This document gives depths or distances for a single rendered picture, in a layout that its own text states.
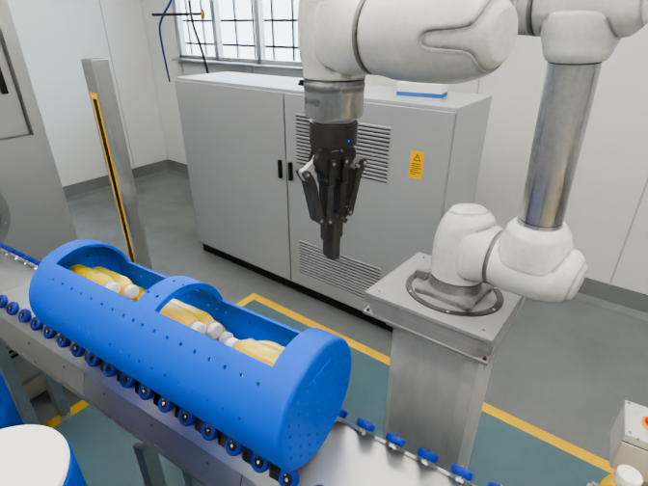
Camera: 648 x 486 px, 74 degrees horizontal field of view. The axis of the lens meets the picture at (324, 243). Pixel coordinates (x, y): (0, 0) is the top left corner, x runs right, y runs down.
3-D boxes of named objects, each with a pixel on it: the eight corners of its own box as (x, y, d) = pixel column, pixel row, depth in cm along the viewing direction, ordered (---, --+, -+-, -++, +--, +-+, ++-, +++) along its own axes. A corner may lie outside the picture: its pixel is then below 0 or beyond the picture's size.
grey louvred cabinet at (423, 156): (242, 230, 416) (227, 71, 350) (455, 310, 301) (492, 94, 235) (197, 252, 378) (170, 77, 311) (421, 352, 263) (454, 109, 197)
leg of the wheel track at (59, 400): (67, 410, 223) (30, 312, 195) (74, 415, 221) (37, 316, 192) (57, 418, 219) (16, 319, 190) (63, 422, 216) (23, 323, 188)
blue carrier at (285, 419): (129, 298, 148) (108, 224, 134) (351, 404, 107) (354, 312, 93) (46, 346, 127) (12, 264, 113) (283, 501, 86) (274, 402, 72)
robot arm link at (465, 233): (445, 257, 140) (456, 193, 131) (499, 277, 129) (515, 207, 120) (418, 273, 129) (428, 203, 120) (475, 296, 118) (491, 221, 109)
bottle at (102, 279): (87, 282, 132) (121, 295, 124) (66, 288, 126) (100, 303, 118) (85, 260, 130) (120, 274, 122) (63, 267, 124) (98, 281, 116)
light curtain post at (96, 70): (178, 419, 218) (97, 57, 140) (186, 425, 215) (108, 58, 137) (169, 428, 213) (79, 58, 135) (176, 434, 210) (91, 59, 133)
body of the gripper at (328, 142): (339, 112, 70) (338, 167, 74) (296, 118, 66) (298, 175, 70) (370, 120, 65) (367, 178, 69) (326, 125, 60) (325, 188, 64)
